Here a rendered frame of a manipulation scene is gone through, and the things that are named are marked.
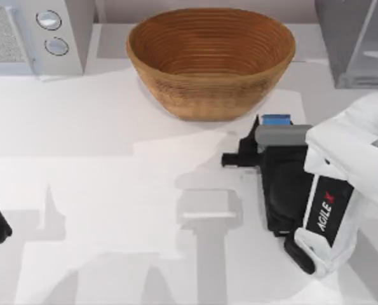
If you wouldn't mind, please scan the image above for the small round microwave knob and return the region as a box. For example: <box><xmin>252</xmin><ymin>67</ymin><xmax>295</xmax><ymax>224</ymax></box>
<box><xmin>44</xmin><ymin>36</ymin><xmax>70</xmax><ymax>57</ymax></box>

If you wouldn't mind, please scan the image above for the speckled grey microwave door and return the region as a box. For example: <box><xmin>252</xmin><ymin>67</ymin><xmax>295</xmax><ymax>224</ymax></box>
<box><xmin>0</xmin><ymin>6</ymin><xmax>37</xmax><ymax>76</ymax></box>

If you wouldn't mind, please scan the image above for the pale microwave oven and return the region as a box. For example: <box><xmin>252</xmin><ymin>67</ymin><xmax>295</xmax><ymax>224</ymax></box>
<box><xmin>0</xmin><ymin>0</ymin><xmax>97</xmax><ymax>78</ymax></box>

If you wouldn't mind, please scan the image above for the small blue box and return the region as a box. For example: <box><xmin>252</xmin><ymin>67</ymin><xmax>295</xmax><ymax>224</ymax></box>
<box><xmin>260</xmin><ymin>114</ymin><xmax>292</xmax><ymax>126</ymax></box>

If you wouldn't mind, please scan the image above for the grey cabinet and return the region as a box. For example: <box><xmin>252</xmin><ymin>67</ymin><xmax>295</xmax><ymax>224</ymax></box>
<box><xmin>314</xmin><ymin>0</ymin><xmax>378</xmax><ymax>90</ymax></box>

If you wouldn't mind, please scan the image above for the large round microwave knob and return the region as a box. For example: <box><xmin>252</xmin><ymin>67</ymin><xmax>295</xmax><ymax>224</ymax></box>
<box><xmin>36</xmin><ymin>10</ymin><xmax>63</xmax><ymax>31</ymax></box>

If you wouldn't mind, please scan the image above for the brown woven basket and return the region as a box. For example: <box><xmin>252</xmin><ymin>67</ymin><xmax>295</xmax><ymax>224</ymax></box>
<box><xmin>126</xmin><ymin>8</ymin><xmax>297</xmax><ymax>123</ymax></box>

